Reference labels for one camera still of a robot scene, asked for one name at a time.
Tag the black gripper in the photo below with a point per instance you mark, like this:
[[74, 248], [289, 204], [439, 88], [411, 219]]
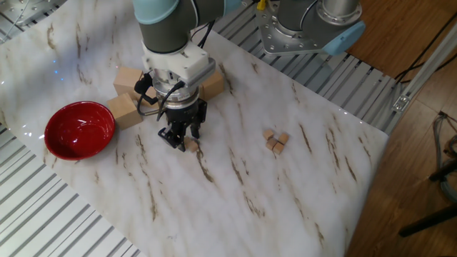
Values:
[[184, 116]]

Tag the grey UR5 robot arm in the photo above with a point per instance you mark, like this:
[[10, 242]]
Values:
[[164, 35]]

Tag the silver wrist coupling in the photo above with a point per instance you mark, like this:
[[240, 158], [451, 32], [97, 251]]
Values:
[[173, 93]]

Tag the glossy marble pattern mat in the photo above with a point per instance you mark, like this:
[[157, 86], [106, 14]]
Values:
[[250, 196]]

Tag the red glossy bowl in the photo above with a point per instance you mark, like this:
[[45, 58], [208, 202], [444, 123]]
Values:
[[78, 132]]

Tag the yellow plastic piece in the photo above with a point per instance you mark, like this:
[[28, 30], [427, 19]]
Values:
[[261, 4]]

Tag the black stand legs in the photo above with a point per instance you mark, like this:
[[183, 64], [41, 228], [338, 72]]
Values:
[[428, 221]]

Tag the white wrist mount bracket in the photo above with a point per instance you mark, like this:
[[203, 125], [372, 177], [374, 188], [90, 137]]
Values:
[[178, 62]]

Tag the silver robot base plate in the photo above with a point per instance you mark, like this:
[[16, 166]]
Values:
[[285, 39]]

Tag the silver perforated mount plate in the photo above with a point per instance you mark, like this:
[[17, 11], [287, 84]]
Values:
[[21, 10]]

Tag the aluminium frame post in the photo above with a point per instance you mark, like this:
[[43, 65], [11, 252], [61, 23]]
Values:
[[421, 71]]

